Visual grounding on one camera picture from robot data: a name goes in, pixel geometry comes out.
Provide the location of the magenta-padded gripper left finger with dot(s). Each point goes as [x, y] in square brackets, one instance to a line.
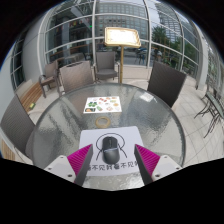
[63, 166]

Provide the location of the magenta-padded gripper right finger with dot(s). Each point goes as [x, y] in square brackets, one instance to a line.
[156, 165]

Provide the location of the black computer mouse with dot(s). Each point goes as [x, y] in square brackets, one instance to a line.
[110, 150]

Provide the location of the white mouse pad with drawing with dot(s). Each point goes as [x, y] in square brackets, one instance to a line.
[130, 136]

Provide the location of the brown tape roll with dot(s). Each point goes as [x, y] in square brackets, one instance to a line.
[97, 122]

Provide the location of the grey wicker chair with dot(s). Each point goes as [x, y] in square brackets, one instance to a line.
[15, 125]

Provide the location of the laminated food picture card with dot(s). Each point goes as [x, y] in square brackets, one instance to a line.
[102, 104]

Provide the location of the green metal folding table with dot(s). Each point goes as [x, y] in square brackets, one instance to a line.
[213, 106]

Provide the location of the dark brown wicker chair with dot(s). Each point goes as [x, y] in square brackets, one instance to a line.
[166, 81]

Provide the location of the grey wicker armchair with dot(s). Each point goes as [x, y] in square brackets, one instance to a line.
[106, 63]
[76, 76]
[49, 75]

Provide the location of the golden menu stand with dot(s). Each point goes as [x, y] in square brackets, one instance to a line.
[122, 36]

